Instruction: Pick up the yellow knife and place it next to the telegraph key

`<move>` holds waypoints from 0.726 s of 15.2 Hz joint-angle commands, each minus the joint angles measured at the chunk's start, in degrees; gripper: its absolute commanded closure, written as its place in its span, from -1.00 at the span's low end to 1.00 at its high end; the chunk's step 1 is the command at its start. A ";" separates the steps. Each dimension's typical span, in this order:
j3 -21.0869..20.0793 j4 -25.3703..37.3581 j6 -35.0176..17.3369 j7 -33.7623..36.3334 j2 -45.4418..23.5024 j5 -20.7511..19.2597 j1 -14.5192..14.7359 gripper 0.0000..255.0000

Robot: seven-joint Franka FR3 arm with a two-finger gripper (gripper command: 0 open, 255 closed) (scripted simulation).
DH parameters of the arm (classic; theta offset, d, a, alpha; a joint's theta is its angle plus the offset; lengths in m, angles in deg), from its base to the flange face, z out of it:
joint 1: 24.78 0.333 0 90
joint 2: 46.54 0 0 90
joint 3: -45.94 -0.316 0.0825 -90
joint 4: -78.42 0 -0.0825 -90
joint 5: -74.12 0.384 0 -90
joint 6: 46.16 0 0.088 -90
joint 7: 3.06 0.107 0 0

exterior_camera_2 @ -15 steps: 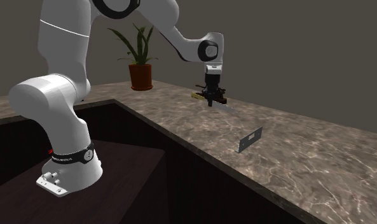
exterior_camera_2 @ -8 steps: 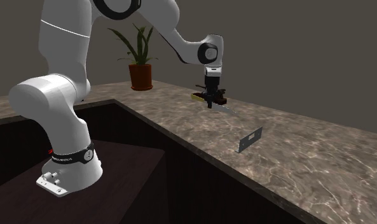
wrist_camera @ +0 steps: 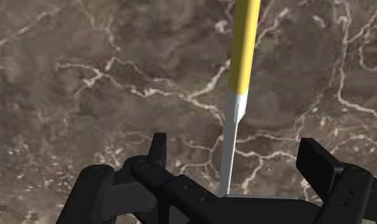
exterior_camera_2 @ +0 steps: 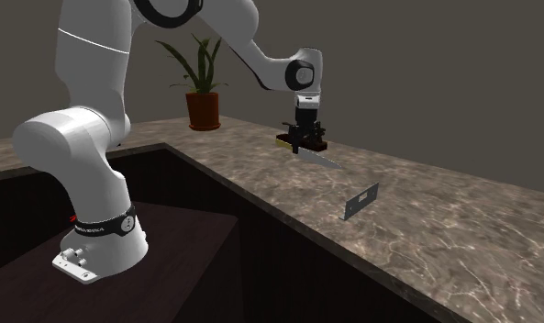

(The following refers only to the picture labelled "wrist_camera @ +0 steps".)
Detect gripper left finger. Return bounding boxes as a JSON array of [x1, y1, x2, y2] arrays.
[[55, 132, 221, 224]]

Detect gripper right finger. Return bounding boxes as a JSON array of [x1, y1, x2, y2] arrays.
[[295, 137, 377, 224]]

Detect yellow handled grey spatula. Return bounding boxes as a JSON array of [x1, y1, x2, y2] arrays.
[[218, 0, 298, 200]]

